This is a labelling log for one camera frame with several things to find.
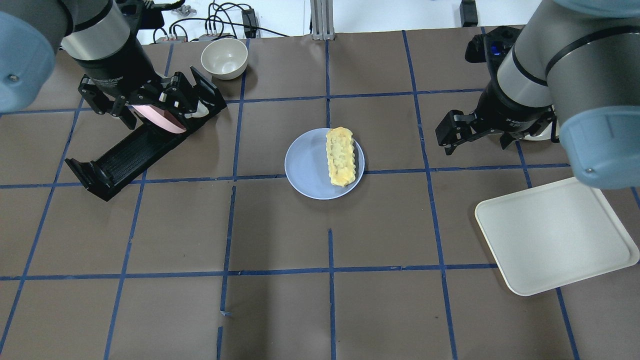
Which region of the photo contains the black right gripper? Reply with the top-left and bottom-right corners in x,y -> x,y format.
435,82 -> 557,156

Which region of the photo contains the cream round bowl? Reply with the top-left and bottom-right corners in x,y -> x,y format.
199,38 -> 249,80

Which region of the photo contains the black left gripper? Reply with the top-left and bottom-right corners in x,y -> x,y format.
75,36 -> 200,132

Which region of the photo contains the aluminium frame post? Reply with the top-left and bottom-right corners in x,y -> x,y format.
310,0 -> 335,41

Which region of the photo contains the black dish rack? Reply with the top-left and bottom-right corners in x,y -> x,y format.
65,67 -> 227,201

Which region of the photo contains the pink plate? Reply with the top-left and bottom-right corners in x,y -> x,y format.
132,105 -> 186,134

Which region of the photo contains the cream plate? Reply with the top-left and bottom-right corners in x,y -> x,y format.
190,100 -> 210,118

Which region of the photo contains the white rectangular tray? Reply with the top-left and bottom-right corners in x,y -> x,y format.
474,177 -> 639,297

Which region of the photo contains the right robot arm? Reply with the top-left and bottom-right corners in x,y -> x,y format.
435,0 -> 640,190

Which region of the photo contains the black power adapter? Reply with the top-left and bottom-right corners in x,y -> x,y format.
241,8 -> 259,39

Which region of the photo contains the blue plate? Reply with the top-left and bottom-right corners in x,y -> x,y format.
284,128 -> 366,200

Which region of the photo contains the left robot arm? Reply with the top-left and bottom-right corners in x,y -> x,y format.
1,0 -> 213,134

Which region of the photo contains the black power brick top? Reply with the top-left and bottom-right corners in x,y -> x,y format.
458,0 -> 479,28

